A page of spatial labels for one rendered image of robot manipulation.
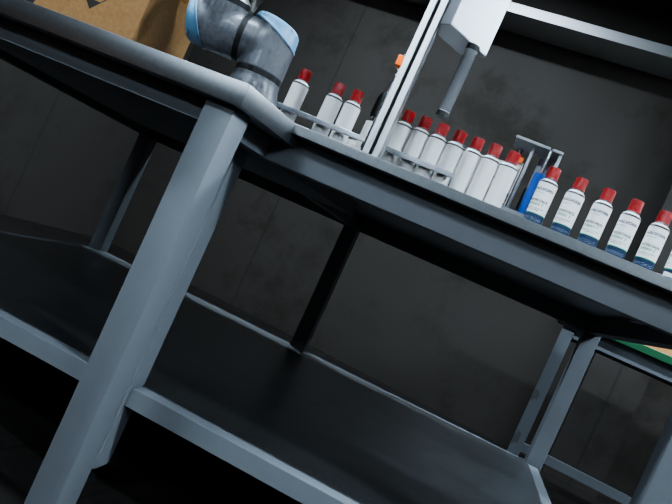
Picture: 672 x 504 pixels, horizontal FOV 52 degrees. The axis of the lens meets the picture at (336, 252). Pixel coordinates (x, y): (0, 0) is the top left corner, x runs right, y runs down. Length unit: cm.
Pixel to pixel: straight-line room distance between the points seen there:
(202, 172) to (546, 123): 349
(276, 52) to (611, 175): 305
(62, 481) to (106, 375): 19
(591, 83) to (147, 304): 373
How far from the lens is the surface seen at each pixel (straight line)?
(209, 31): 169
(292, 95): 203
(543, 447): 270
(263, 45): 166
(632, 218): 192
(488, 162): 191
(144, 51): 129
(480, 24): 194
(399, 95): 182
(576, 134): 446
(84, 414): 126
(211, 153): 118
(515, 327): 427
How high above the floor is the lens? 64
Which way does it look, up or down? level
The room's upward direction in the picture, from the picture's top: 24 degrees clockwise
